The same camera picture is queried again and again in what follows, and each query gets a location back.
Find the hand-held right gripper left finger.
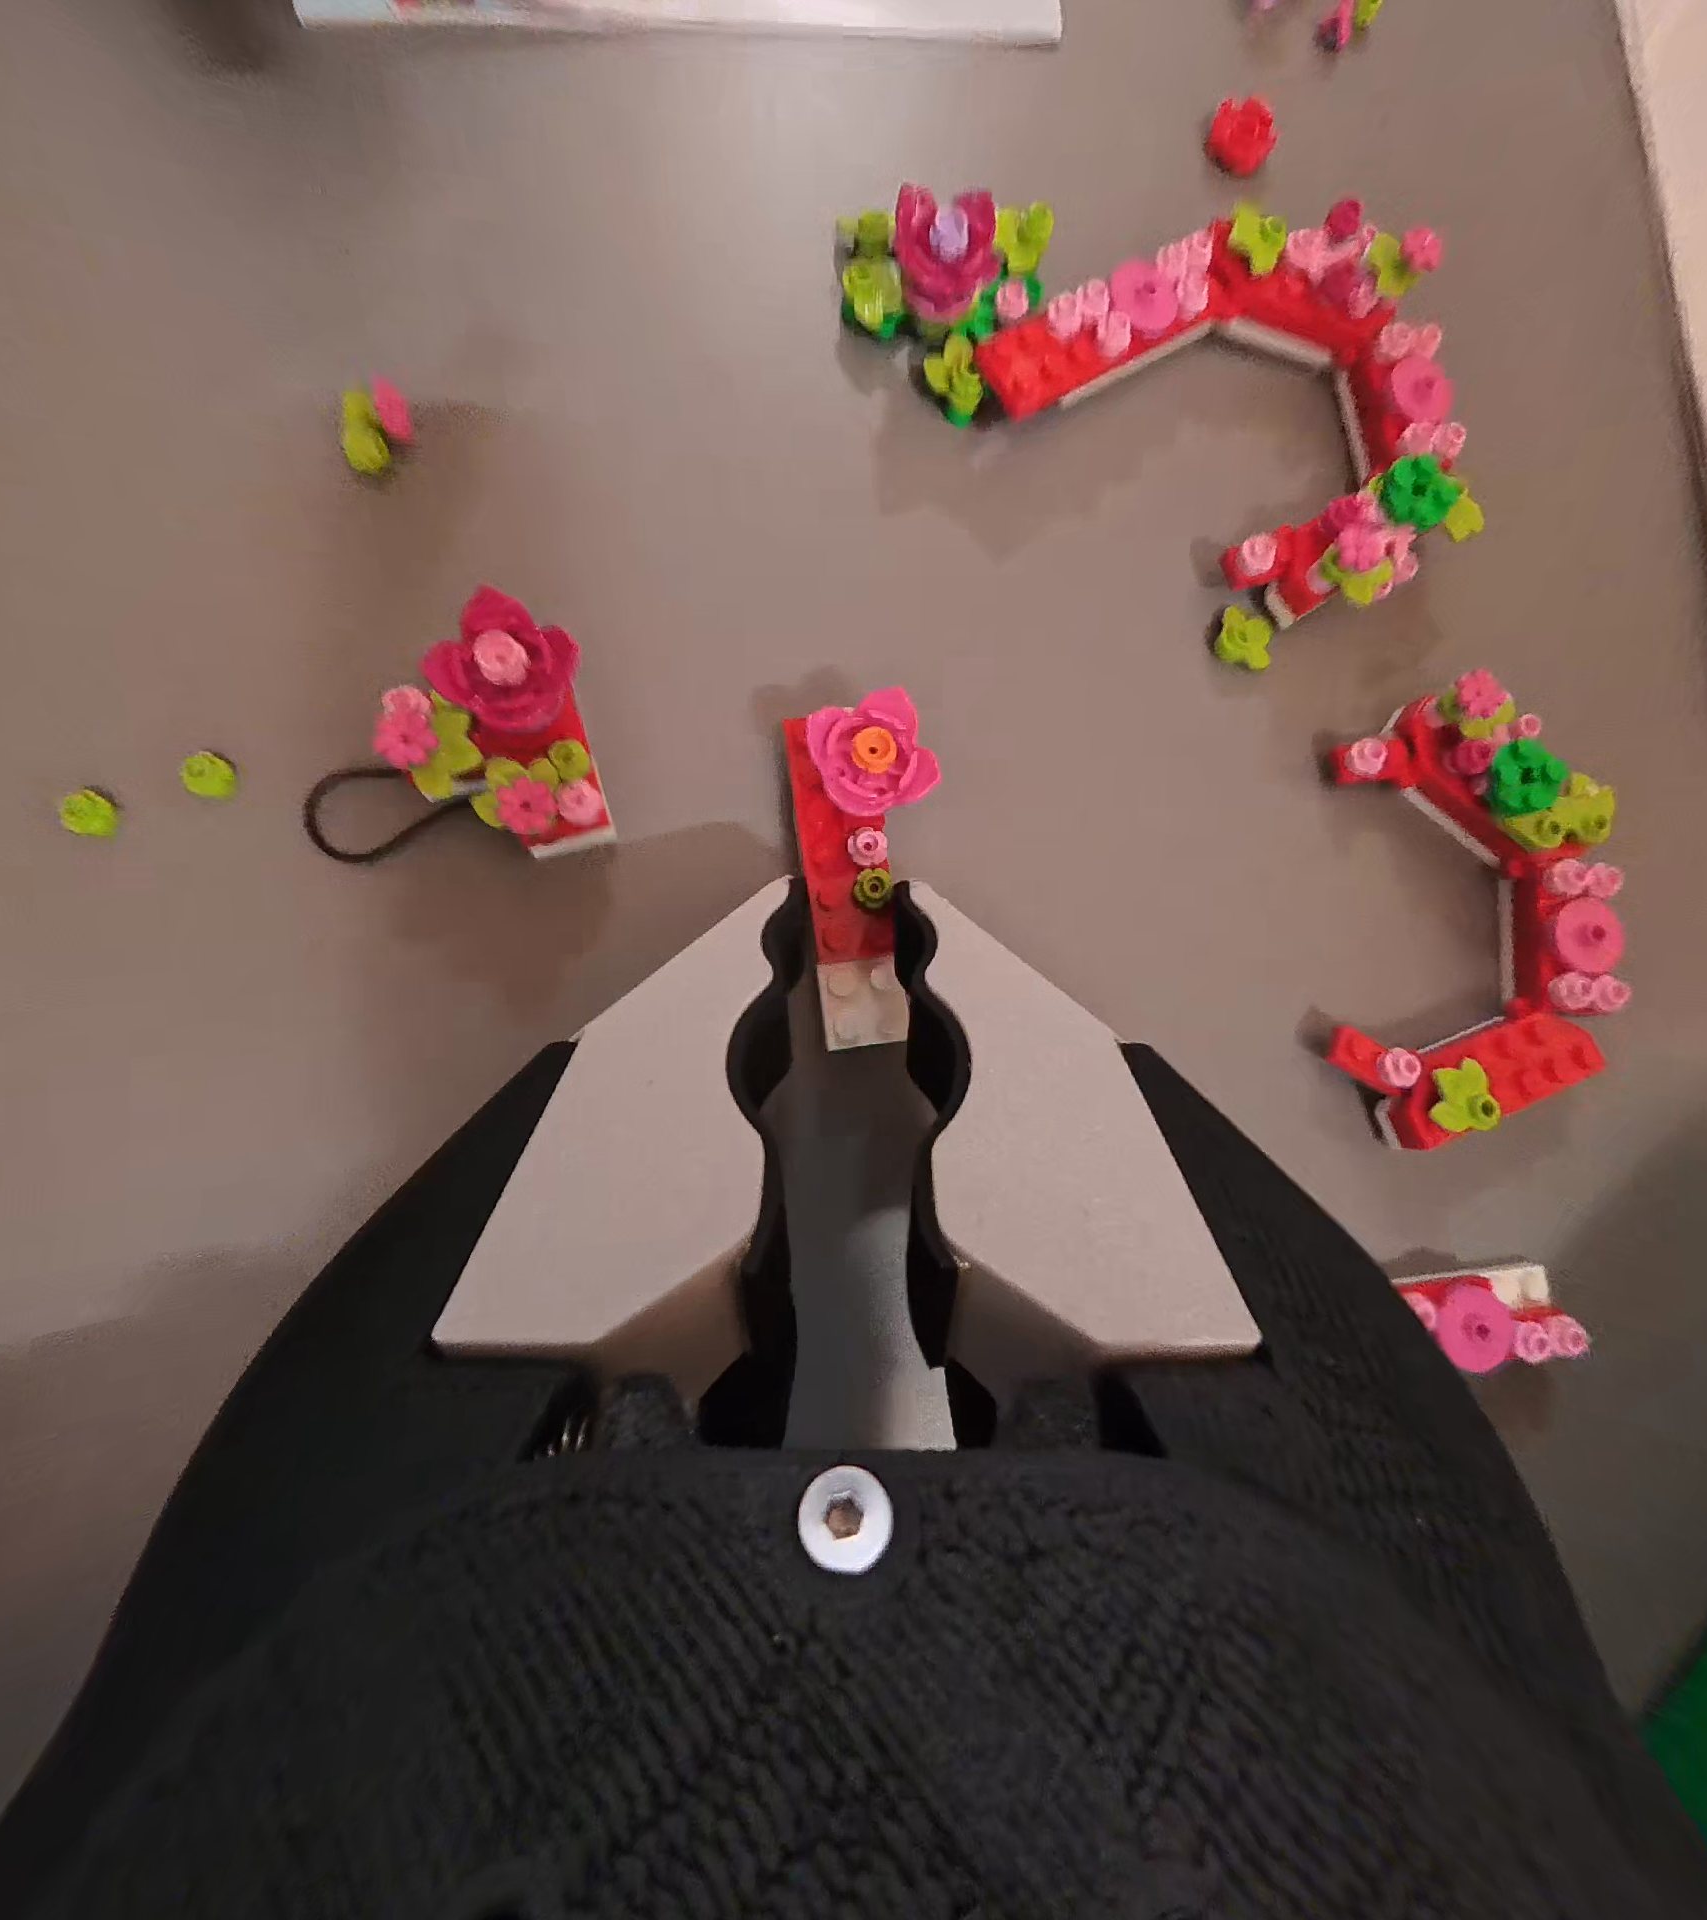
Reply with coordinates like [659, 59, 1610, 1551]
[433, 877, 802, 1448]

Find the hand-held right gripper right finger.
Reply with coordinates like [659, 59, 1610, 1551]
[902, 881, 1264, 1446]

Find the straight red brick rose section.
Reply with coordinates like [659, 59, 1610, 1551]
[782, 685, 946, 1056]

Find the curved red brick heart section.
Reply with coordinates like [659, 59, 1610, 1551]
[1324, 669, 1636, 1154]

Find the large red brick heart section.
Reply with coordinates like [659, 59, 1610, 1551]
[974, 194, 1488, 634]

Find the short brick section pink disc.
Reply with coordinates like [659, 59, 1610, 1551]
[1394, 1261, 1594, 1378]

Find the lime leaf pink flower piece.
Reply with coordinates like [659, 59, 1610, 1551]
[339, 379, 419, 480]

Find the brick rose with green leaves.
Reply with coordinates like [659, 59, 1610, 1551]
[836, 183, 1060, 433]

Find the building instruction booklet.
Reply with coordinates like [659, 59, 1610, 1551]
[293, 0, 1066, 48]

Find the small brick flower cluster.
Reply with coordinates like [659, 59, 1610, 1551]
[1248, 0, 1390, 56]

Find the brick rose section with string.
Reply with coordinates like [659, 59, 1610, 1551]
[305, 583, 621, 870]

